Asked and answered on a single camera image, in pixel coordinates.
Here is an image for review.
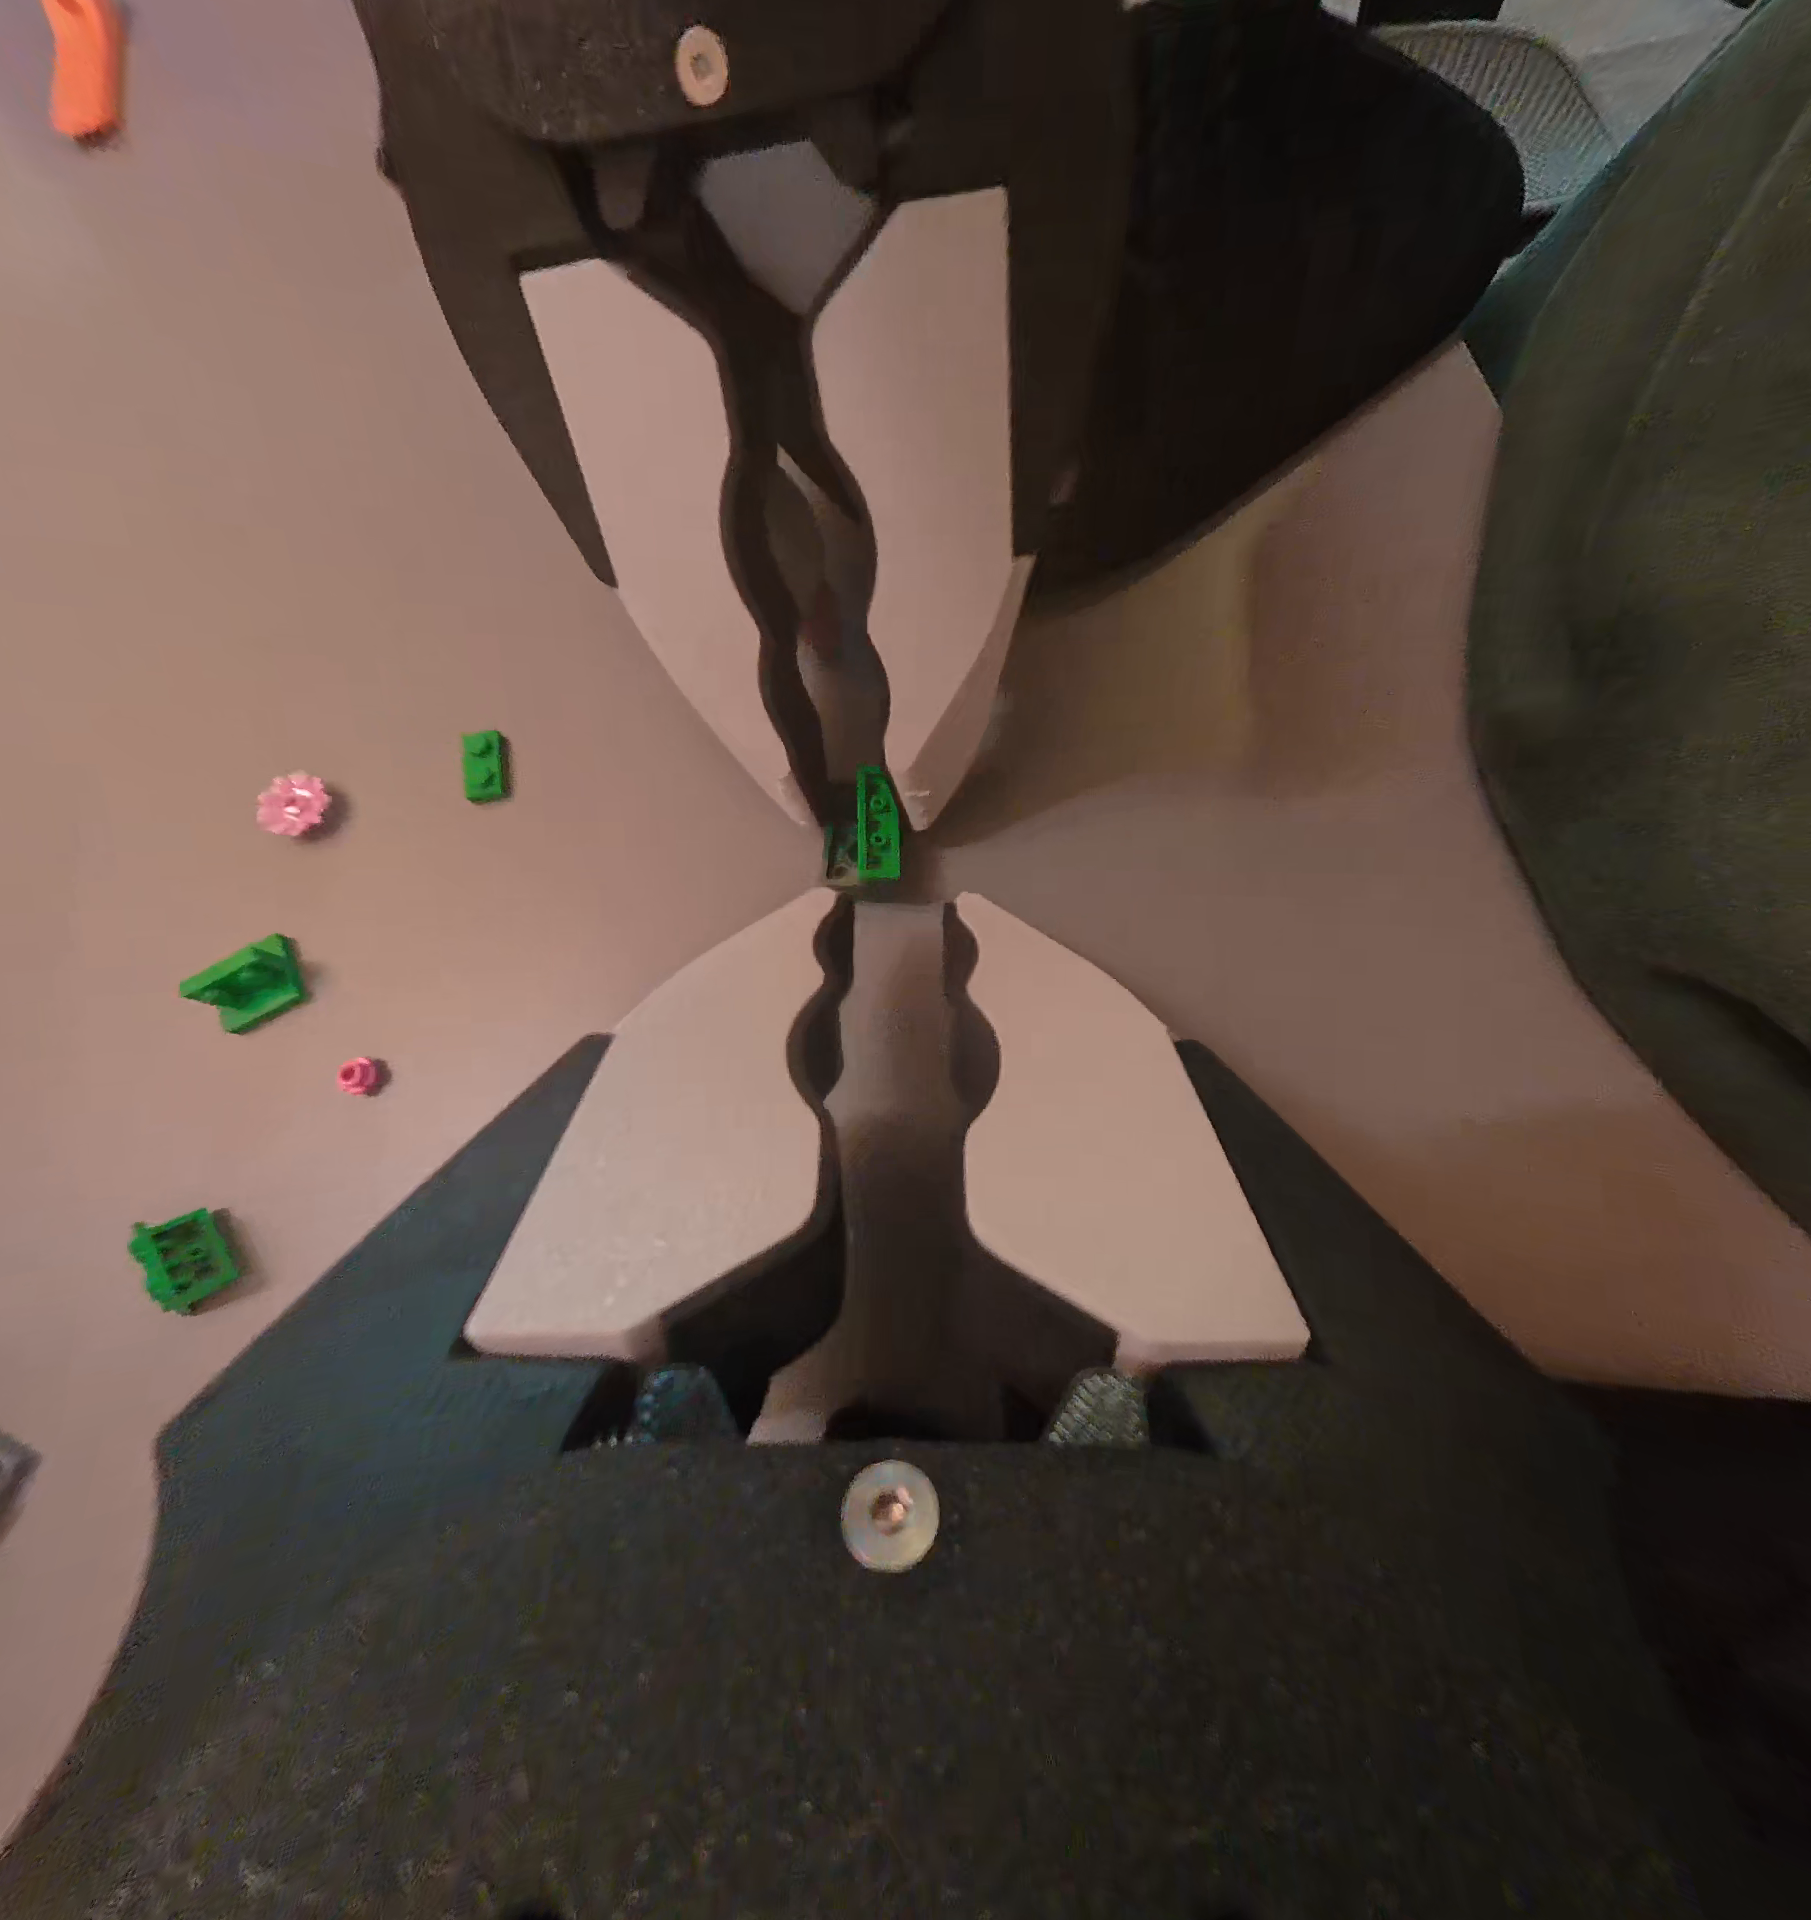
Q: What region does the black padded wrist rest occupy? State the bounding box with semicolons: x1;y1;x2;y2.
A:
1043;0;1532;605

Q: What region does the green bracket with peg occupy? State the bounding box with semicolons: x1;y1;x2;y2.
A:
178;928;309;1035

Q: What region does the orange plastic piece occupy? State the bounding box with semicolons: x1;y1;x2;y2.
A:
49;0;125;143

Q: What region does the green bracket brick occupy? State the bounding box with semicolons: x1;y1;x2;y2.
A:
125;1204;243;1318

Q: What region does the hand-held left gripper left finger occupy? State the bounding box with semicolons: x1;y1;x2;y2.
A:
466;884;857;1399

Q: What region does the grey mesh chair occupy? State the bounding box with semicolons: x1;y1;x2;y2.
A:
1352;0;1769;217

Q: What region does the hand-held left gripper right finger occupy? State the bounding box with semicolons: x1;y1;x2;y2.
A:
940;891;1308;1371

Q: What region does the green brick assembly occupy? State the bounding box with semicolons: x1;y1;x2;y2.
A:
823;766;909;891

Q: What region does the person's green sweater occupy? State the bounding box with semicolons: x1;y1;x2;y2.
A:
1468;0;1811;1292

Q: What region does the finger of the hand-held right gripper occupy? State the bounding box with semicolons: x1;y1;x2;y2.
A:
510;246;835;830
807;185;1031;835

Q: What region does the grey desk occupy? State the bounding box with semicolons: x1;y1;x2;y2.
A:
0;0;1811;1865

